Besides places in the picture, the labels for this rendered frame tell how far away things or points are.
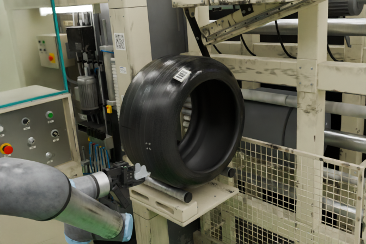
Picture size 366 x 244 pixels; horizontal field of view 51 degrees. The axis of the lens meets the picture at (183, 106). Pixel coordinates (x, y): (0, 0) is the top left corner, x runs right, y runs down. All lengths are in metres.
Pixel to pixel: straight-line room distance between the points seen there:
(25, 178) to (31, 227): 1.24
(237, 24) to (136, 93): 0.58
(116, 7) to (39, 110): 0.62
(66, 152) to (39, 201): 1.24
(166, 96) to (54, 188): 0.68
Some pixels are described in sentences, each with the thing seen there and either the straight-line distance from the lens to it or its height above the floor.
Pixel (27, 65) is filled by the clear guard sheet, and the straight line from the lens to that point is 1.90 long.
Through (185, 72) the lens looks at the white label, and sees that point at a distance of 1.45.
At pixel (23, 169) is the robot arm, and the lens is 0.85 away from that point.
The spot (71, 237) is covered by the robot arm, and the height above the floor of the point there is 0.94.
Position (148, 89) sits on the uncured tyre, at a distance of 1.47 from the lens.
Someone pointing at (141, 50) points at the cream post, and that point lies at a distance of 1.77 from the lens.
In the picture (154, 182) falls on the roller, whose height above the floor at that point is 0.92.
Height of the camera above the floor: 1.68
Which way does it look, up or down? 16 degrees down
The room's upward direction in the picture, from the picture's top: 4 degrees counter-clockwise
